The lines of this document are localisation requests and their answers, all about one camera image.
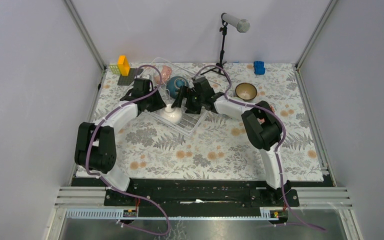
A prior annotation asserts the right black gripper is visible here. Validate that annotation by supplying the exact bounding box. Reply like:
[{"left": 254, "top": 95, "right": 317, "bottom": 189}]
[{"left": 171, "top": 85, "right": 205, "bottom": 115}]

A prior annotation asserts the white ribbed bowl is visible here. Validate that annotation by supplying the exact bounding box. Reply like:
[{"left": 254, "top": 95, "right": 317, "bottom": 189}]
[{"left": 159, "top": 104, "right": 183, "bottom": 125}]

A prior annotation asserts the dark patterned bowl tan inside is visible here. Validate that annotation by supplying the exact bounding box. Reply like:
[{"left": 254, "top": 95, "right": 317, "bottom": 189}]
[{"left": 234, "top": 82, "right": 258, "bottom": 102}]

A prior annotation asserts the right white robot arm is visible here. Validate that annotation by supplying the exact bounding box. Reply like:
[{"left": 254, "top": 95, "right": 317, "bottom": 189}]
[{"left": 172, "top": 77, "right": 287, "bottom": 206}]

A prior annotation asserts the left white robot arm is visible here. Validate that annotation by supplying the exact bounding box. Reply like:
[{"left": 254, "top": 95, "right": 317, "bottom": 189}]
[{"left": 74, "top": 77, "right": 166, "bottom": 206}]

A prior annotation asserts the dark teal floral bowl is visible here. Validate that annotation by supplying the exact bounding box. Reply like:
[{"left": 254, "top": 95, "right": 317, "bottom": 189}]
[{"left": 166, "top": 76, "right": 189, "bottom": 99}]

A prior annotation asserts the dark grey building plate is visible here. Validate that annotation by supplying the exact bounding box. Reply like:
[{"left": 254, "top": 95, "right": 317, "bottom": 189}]
[{"left": 117, "top": 68, "right": 144, "bottom": 86}]

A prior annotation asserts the yellow toy block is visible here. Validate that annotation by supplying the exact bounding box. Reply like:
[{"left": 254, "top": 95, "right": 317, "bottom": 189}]
[{"left": 117, "top": 55, "right": 131, "bottom": 77}]

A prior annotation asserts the lime green toy block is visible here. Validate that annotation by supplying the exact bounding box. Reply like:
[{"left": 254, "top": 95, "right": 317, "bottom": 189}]
[{"left": 108, "top": 64, "right": 121, "bottom": 75}]

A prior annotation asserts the blue toy block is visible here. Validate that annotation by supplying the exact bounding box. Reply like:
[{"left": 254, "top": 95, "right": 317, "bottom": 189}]
[{"left": 253, "top": 61, "right": 266, "bottom": 75}]

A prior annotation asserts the grey microphone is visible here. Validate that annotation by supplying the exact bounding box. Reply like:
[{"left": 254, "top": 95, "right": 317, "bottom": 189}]
[{"left": 221, "top": 12, "right": 251, "bottom": 33}]

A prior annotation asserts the white wire dish rack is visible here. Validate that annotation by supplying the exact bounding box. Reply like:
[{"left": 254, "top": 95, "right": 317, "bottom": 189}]
[{"left": 114, "top": 57, "right": 207, "bottom": 137}]

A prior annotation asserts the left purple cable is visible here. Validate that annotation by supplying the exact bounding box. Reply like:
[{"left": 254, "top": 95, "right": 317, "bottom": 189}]
[{"left": 84, "top": 64, "right": 172, "bottom": 237}]

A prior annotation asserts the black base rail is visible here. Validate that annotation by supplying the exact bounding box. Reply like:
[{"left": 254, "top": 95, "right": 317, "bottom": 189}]
[{"left": 71, "top": 177, "right": 334, "bottom": 219}]

